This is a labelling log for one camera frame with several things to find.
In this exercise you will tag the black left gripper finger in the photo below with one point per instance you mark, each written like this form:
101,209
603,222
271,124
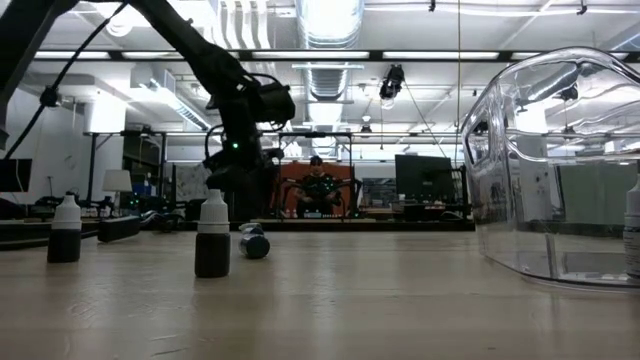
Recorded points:
252,207

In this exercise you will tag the orange partition panel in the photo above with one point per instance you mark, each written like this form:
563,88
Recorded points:
287,170

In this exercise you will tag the person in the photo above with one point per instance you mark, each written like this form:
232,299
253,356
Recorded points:
317,192

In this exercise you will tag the small gray screen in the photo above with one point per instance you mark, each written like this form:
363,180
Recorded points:
379,189

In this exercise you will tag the white shade table lamp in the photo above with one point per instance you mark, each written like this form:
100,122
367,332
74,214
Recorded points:
117,180

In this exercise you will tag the black rig crossbar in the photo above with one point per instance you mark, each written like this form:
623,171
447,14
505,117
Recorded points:
325,55

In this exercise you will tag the dark flat screen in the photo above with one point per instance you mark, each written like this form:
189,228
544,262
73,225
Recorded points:
15,175

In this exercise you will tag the clear plastic container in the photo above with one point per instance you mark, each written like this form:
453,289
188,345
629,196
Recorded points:
550,200

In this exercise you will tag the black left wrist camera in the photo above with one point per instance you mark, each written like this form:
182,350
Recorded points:
277,102

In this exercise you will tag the black background rig frame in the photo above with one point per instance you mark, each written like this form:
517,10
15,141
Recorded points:
315,134

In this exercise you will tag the black table frame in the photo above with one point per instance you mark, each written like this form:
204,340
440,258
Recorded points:
400,226

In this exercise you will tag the silver air duct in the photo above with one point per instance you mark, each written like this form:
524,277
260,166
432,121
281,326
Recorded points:
330,25

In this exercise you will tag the black hanging camera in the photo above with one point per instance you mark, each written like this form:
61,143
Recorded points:
392,82

